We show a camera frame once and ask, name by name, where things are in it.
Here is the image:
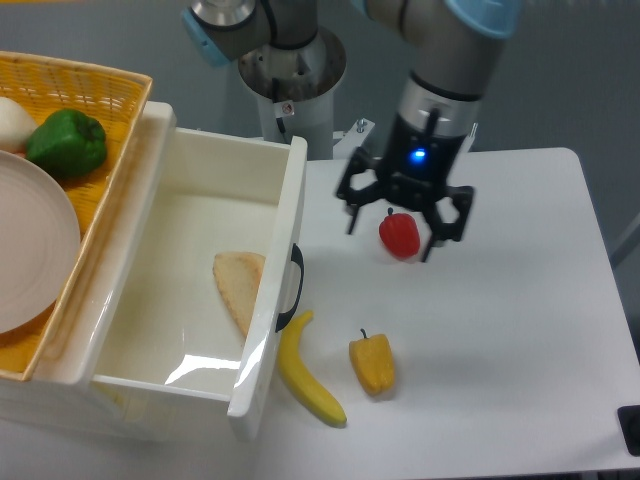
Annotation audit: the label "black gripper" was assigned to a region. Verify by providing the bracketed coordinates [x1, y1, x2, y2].
[336, 113, 474, 263]

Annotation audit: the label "triangle bread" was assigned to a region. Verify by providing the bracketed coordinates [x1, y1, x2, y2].
[213, 251, 265, 338]

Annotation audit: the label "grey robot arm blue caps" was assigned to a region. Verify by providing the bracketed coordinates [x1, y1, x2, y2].
[181, 1, 522, 251]

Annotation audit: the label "open upper white drawer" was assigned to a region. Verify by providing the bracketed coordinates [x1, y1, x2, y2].
[91, 129, 307, 441]

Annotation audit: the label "red bell pepper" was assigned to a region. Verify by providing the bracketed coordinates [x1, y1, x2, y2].
[378, 207, 420, 259]

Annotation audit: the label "yellow bell pepper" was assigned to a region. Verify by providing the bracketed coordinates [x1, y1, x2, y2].
[349, 328, 396, 397]

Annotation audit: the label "yellow banana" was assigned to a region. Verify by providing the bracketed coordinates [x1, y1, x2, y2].
[276, 310, 347, 428]

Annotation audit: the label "black object at table edge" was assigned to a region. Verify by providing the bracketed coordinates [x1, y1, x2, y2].
[617, 405, 640, 457]

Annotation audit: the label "yellow woven basket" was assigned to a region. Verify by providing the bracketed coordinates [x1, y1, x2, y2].
[1, 51, 153, 382]

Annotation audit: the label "green bell pepper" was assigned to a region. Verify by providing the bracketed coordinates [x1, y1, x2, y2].
[25, 109, 107, 179]

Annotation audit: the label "beige round plate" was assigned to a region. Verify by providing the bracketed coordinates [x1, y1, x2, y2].
[1, 152, 80, 333]

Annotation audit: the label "white onion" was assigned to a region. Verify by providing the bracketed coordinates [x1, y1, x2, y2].
[0, 97, 37, 153]

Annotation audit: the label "black drawer handle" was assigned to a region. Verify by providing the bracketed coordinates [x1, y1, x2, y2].
[275, 243, 305, 333]

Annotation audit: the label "white table bracket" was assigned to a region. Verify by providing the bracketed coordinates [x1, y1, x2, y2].
[459, 122, 478, 154]

